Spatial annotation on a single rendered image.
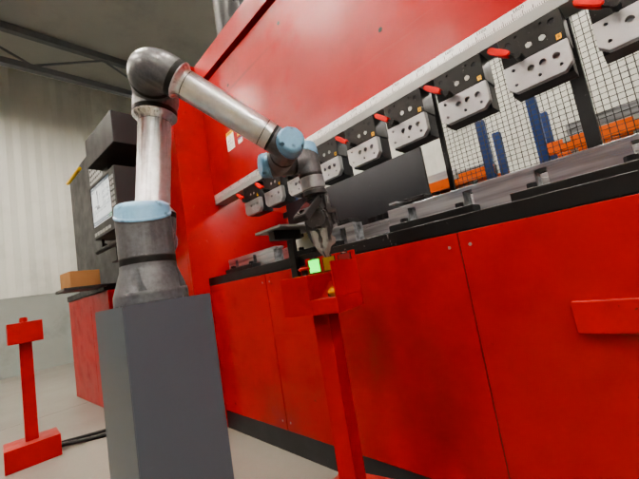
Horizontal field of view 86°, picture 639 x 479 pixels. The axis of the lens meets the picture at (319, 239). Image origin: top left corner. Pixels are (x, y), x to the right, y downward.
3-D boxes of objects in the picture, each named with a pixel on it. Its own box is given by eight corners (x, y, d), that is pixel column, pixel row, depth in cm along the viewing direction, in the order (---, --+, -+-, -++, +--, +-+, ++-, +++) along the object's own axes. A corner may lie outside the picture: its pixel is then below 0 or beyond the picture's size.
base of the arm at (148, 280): (127, 305, 66) (122, 255, 67) (104, 310, 76) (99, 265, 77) (201, 294, 77) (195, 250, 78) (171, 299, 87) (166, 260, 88)
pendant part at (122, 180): (93, 240, 222) (88, 187, 226) (114, 240, 231) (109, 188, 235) (119, 225, 193) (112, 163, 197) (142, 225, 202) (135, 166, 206)
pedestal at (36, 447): (4, 466, 199) (-5, 321, 208) (58, 446, 216) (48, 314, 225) (5, 476, 184) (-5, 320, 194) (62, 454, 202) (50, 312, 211)
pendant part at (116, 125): (95, 263, 227) (84, 142, 236) (135, 261, 246) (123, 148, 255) (125, 250, 194) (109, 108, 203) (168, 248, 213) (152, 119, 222)
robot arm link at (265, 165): (261, 143, 97) (297, 141, 101) (254, 159, 107) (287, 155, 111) (266, 170, 96) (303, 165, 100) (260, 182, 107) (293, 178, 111)
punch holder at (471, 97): (442, 126, 110) (432, 78, 112) (455, 131, 116) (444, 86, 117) (491, 105, 99) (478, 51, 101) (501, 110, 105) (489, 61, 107)
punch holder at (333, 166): (317, 184, 153) (311, 149, 154) (330, 185, 158) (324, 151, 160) (340, 173, 142) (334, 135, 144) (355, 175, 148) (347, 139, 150)
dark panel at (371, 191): (295, 263, 251) (285, 204, 256) (297, 262, 253) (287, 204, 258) (436, 230, 171) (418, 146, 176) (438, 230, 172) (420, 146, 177)
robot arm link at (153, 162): (119, 260, 81) (126, 50, 89) (130, 266, 95) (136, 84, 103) (174, 259, 85) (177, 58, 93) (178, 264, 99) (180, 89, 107)
